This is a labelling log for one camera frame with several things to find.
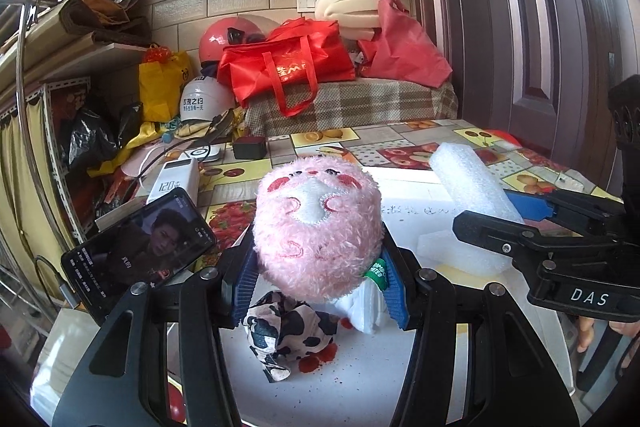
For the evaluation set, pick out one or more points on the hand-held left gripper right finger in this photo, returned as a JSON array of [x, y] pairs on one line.
[[395, 294]]

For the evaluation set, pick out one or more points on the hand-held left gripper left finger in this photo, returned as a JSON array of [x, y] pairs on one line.
[[245, 287]]

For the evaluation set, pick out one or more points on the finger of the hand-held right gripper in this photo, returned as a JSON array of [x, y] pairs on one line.
[[532, 207], [500, 234]]

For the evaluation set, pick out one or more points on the white tray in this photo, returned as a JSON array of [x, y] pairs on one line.
[[415, 227]]

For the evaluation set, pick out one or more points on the pink plush toy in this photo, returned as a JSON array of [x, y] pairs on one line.
[[315, 232]]

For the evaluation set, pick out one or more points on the person's right hand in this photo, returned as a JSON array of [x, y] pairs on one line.
[[582, 332]]

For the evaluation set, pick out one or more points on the cow print face mask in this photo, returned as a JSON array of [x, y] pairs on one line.
[[285, 332]]

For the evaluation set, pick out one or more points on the small red printed bag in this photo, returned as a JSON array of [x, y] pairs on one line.
[[500, 139]]

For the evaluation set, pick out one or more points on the black smartphone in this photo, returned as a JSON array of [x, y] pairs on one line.
[[135, 247]]

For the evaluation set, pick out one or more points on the white power bank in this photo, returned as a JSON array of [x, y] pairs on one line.
[[172, 179]]

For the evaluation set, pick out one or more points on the black charger block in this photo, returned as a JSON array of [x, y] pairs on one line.
[[249, 148]]

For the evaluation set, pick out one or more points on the purple metal door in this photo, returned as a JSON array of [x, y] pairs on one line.
[[525, 32]]

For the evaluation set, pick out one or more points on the yellow plastic sheet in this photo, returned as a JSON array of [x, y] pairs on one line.
[[117, 152]]

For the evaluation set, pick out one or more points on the white helmet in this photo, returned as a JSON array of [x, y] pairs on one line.
[[200, 99]]

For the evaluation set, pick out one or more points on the plaid cloth cover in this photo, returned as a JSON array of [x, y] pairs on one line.
[[350, 107]]

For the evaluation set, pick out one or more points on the red plastic bag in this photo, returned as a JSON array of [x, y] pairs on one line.
[[405, 47]]

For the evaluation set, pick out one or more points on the black plastic bag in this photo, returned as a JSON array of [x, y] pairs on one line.
[[90, 137]]

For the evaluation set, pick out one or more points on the yellow shopping bag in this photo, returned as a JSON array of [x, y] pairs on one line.
[[162, 82]]

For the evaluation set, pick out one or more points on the red tote bag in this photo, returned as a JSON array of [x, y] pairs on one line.
[[285, 67]]

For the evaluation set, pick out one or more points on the red helmet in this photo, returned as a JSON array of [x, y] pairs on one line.
[[220, 42]]

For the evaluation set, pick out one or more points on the yellow curtain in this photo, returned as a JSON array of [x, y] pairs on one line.
[[15, 167]]

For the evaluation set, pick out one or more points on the white foam strips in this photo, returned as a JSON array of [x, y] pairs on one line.
[[350, 7]]

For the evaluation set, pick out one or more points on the curved chrome tube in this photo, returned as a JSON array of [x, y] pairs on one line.
[[22, 107]]

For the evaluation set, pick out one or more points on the brown folded bags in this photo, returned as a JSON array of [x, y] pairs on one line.
[[100, 17]]

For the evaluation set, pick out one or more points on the white wall switch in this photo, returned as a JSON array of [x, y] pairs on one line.
[[303, 3]]

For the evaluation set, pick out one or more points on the wooden wall shelf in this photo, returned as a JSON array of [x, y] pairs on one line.
[[60, 52]]

